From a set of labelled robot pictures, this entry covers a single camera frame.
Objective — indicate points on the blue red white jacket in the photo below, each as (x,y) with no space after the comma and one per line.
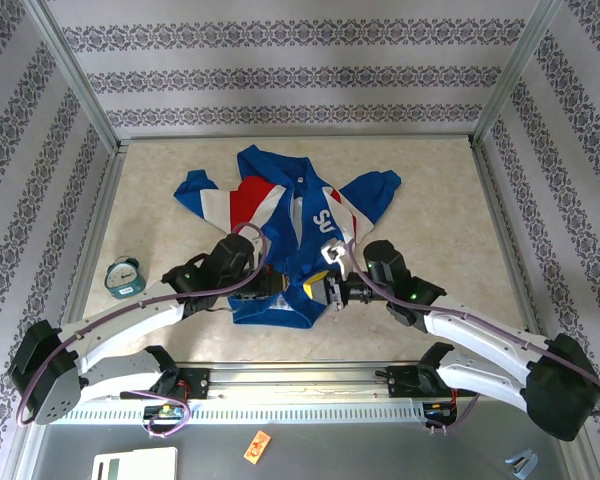
(310,220)

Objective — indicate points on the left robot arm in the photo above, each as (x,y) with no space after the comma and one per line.
(130,320)

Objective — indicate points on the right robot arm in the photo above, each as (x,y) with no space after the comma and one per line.
(480,325)

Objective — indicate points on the teal alarm clock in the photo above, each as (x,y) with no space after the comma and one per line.
(124,278)

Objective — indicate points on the orange printed card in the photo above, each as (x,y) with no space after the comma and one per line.
(256,445)

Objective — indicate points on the grey metal panel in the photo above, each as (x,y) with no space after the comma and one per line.
(380,450)

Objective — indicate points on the white box with display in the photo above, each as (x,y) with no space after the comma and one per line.
(130,465)

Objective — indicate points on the grey blue clip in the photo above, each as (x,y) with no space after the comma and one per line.
(522,462)

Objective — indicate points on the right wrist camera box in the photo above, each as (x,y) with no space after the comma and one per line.
(332,250)

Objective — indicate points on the aluminium mounting rail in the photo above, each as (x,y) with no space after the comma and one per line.
(300,380)

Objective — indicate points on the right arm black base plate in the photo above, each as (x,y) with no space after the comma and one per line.
(402,381)

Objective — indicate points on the aluminium table side rail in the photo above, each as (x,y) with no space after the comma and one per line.
(97,225)
(500,215)

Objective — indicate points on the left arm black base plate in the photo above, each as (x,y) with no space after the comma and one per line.
(197,382)

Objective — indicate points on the aluminium frame post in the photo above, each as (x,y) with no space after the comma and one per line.
(72,75)
(517,70)

